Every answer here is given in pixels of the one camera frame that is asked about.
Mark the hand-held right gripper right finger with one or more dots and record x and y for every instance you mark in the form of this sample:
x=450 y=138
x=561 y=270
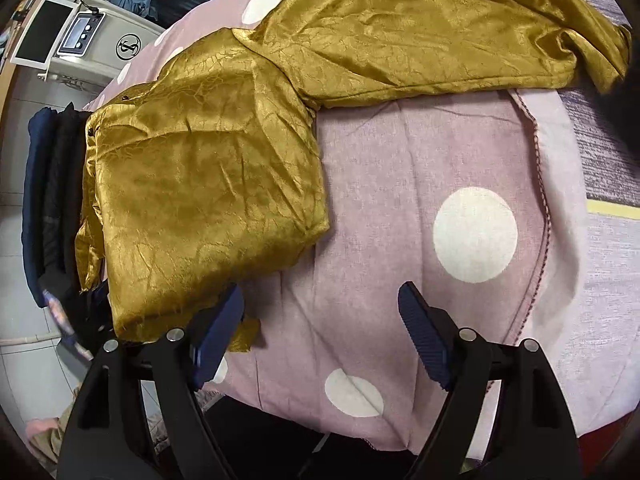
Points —
x=425 y=335

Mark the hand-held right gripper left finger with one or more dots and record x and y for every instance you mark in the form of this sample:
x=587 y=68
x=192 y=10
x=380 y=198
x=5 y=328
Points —
x=220 y=332

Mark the gold satin jacket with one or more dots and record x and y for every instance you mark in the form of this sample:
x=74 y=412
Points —
x=200 y=185

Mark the pink polka dot bed sheet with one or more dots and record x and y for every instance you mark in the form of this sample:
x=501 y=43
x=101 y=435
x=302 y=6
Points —
x=400 y=185

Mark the black folded garment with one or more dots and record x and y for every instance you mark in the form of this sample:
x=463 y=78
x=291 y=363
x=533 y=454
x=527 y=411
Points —
x=62 y=185

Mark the navy folded garment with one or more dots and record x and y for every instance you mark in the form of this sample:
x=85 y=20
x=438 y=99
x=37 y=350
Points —
x=34 y=200

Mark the grey striped blanket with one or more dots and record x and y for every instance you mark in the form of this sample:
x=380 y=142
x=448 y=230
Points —
x=612 y=160

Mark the white appliance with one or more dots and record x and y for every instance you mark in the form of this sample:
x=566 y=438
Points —
x=125 y=47

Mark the appliance control panel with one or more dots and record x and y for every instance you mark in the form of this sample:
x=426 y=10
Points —
x=80 y=34

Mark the white framed tablet screen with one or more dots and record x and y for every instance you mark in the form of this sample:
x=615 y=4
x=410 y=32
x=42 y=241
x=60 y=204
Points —
x=42 y=30

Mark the wooden shelf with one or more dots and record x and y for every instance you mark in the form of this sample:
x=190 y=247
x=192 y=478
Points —
x=20 y=0

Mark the red bed frame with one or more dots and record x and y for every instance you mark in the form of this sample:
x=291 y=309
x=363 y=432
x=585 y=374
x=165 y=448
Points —
x=596 y=444

